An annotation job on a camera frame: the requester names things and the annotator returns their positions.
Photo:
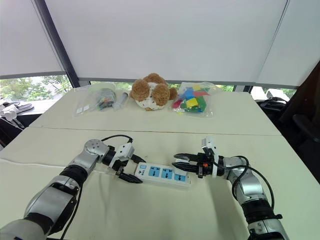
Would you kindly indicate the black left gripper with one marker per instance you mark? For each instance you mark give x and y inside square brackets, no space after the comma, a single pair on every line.
[123,168]

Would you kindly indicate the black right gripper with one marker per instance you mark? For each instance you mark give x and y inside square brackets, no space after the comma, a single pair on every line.
[203,170]

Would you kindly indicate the white charger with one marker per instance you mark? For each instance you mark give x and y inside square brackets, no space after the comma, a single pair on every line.
[181,161]

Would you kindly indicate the white power strip blue sockets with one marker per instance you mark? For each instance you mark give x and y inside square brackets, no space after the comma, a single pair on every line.
[165,178]

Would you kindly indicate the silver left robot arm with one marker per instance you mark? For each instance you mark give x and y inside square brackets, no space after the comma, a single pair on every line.
[57,197]

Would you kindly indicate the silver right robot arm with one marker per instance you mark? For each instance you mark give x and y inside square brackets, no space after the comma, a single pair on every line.
[252,190]

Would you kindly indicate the plastic bag of colourful blocks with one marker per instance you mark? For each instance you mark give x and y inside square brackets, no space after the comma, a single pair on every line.
[193,100]

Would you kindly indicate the clear plastic syringe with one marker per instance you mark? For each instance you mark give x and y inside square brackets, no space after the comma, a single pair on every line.
[120,101]

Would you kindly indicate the clear bag of small parts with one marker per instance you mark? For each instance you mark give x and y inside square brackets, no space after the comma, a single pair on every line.
[98,101]

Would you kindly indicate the brown and white plush dog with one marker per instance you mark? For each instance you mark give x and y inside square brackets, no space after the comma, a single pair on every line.
[150,92]

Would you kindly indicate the black sandal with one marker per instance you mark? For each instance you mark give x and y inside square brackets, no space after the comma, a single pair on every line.
[24,107]

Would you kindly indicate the black office chair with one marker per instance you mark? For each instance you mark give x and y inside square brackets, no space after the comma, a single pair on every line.
[302,112]

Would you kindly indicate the white roller blind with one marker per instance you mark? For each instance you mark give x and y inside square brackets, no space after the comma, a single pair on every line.
[162,37]
[295,42]
[22,37]

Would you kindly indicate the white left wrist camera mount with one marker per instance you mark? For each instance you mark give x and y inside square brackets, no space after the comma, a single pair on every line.
[125,150]

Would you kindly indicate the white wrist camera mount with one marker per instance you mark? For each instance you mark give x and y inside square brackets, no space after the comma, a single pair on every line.
[208,144]
[125,150]

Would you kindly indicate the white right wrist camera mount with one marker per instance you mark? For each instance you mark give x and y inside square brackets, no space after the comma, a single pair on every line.
[208,144]

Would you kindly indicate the dark window frame post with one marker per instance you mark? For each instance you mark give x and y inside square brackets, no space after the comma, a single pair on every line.
[58,45]

